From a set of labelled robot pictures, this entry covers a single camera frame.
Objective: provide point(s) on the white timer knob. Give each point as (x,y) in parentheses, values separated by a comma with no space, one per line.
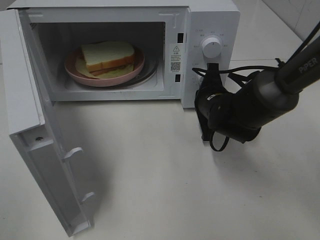
(200,79)

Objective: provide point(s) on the white upper power knob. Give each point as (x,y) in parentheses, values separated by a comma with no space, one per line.
(211,46)

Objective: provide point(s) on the white bread sandwich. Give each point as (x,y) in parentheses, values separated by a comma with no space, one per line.
(106,60)

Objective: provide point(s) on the white microwave door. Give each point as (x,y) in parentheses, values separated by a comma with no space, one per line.
(32,123)

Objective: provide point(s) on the white microwave oven body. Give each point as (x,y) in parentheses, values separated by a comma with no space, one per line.
(168,31)

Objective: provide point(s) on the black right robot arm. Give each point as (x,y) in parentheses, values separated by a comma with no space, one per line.
(264,95)

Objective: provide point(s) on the pink round plate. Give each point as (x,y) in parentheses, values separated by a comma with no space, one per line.
(80,75)

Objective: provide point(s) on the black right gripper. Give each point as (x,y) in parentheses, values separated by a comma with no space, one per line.
(213,105)

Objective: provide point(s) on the glass microwave turntable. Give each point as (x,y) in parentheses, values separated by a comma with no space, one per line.
(148,71)

